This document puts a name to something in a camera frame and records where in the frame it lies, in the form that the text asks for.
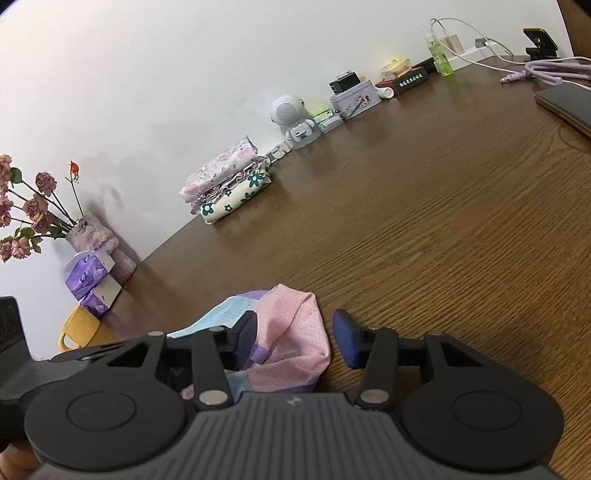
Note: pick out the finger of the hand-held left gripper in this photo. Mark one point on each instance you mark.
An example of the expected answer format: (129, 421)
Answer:
(78, 362)

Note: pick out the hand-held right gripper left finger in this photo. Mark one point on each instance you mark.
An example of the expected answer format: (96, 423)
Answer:
(247, 339)

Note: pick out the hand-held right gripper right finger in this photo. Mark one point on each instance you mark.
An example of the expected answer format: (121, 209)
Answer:
(346, 339)

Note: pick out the pink and blue mesh vest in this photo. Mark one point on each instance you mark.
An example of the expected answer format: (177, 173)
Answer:
(295, 332)

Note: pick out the person's left hand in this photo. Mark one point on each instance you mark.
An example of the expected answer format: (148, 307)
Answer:
(16, 464)

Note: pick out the yellow ceramic mug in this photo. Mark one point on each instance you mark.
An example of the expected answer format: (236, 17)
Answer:
(81, 330)

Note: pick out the purple and white tissue box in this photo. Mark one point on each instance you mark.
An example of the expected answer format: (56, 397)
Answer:
(99, 297)

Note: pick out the purple soft tissue pack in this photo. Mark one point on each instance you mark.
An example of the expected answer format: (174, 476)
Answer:
(83, 277)

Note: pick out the folded cream green-flower cloth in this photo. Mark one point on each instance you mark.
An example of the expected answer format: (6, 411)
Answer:
(240, 196)

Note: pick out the folded ruffled lilac cloth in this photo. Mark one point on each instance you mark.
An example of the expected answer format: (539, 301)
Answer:
(214, 197)

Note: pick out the folded pink floral cloth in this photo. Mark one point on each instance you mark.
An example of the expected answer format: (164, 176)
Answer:
(217, 168)

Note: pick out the dried pink rose bouquet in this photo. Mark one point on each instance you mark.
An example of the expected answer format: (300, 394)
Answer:
(45, 183)

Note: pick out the white power strip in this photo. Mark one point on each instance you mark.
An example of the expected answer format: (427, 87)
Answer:
(471, 54)
(278, 151)

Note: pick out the green and white packets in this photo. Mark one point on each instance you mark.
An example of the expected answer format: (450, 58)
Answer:
(328, 121)

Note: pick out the white robot figure speaker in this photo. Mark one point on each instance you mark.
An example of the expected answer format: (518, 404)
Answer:
(286, 110)

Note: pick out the white tube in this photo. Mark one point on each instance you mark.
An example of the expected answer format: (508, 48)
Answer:
(387, 92)

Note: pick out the small black box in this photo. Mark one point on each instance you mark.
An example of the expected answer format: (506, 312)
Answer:
(344, 82)

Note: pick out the dark red box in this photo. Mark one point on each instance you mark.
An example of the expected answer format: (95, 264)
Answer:
(385, 83)

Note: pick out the black box with white print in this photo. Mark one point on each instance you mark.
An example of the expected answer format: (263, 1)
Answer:
(411, 82)

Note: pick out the small yellow ornament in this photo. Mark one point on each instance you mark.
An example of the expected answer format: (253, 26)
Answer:
(397, 67)

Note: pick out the green spray bottle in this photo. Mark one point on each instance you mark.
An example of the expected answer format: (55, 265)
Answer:
(443, 62)

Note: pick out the beige charger plug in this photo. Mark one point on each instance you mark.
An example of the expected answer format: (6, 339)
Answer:
(455, 44)

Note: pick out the smartphone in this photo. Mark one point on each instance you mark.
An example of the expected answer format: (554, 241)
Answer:
(568, 106)

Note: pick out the black phone stand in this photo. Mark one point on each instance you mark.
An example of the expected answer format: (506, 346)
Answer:
(542, 41)

